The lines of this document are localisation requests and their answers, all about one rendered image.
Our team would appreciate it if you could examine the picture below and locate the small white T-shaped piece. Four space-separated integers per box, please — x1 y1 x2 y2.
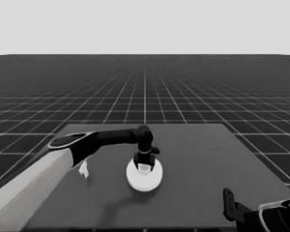
78 160 90 179

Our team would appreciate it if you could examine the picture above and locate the large thick white disc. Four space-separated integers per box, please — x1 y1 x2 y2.
126 157 164 193

